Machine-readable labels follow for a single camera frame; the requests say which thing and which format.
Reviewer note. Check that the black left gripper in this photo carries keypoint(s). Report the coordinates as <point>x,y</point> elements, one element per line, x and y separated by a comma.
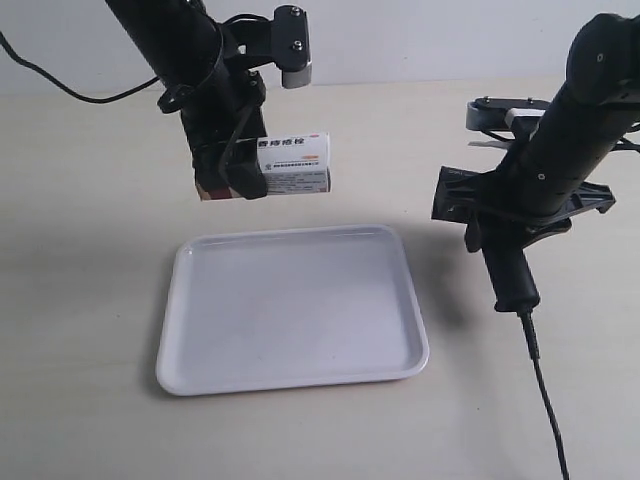
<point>215,107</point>

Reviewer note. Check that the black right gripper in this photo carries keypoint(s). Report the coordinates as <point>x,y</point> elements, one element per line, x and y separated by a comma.
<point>543,182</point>

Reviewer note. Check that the black barcode scanner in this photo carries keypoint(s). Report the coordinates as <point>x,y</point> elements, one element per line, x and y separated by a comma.
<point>510,276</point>

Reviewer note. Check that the white red medicine box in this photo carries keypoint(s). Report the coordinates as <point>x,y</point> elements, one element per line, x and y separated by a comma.
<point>294,164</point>

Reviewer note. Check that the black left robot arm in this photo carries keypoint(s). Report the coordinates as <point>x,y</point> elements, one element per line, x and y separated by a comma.
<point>173,34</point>

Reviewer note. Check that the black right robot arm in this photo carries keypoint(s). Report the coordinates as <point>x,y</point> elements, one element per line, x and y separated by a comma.
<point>598,103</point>

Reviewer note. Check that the white plastic tray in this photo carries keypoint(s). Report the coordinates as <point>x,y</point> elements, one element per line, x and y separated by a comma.
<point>287,309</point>

